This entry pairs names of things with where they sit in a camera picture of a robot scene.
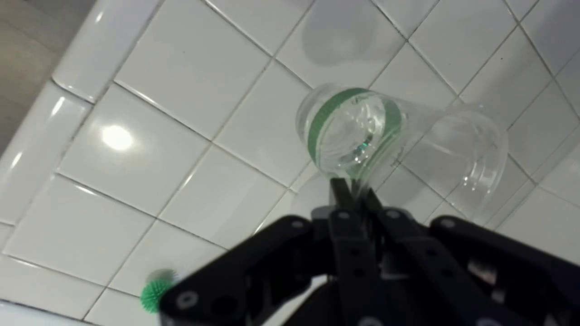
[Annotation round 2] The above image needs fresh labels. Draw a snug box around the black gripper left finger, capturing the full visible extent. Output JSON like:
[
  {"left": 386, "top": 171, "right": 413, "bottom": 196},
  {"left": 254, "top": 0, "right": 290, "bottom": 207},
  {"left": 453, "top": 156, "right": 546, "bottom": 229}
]
[{"left": 158, "top": 176, "right": 390, "bottom": 326}]

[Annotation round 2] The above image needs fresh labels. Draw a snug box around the clear plastic cup green band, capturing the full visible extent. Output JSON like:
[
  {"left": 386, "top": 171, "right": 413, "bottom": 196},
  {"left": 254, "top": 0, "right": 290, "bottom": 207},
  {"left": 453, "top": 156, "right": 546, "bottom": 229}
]
[{"left": 295, "top": 82, "right": 511, "bottom": 227}]

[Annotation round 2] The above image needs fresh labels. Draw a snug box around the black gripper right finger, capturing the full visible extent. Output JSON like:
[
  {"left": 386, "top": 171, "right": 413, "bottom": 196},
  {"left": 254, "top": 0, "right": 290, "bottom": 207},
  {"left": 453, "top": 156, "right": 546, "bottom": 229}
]
[{"left": 361, "top": 187, "right": 580, "bottom": 326}]

